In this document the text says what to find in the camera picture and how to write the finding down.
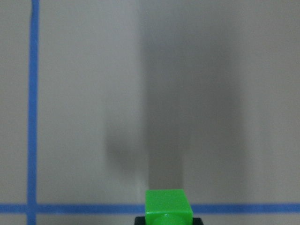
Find green toy block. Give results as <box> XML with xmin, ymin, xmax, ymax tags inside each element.
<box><xmin>145</xmin><ymin>189</ymin><xmax>193</xmax><ymax>225</ymax></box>

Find blue tape grid lines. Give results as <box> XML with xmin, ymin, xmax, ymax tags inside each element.
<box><xmin>0</xmin><ymin>0</ymin><xmax>300</xmax><ymax>225</ymax></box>

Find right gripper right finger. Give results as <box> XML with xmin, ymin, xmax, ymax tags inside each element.
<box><xmin>192</xmin><ymin>217</ymin><xmax>203</xmax><ymax>225</ymax></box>

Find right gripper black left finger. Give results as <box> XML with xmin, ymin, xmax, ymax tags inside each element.
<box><xmin>134</xmin><ymin>217</ymin><xmax>145</xmax><ymax>225</ymax></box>

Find brown paper table mat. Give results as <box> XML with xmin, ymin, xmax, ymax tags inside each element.
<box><xmin>0</xmin><ymin>0</ymin><xmax>300</xmax><ymax>225</ymax></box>

